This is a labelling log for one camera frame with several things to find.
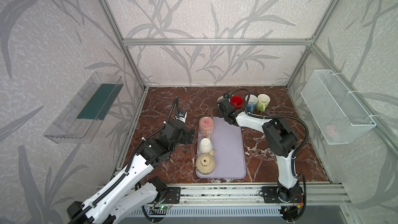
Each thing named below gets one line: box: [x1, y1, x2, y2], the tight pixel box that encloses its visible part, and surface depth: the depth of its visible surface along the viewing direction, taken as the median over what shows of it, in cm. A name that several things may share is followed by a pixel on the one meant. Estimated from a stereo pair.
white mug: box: [199, 137, 213, 154], surface depth 83 cm
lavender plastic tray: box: [195, 116, 247, 179], surface depth 87 cm
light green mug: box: [256, 93, 271, 112], surface depth 103 cm
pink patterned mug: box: [199, 116, 215, 138], surface depth 88 cm
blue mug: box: [245, 94, 259, 114], surface depth 101 cm
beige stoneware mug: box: [195, 149, 216, 175], surface depth 77 cm
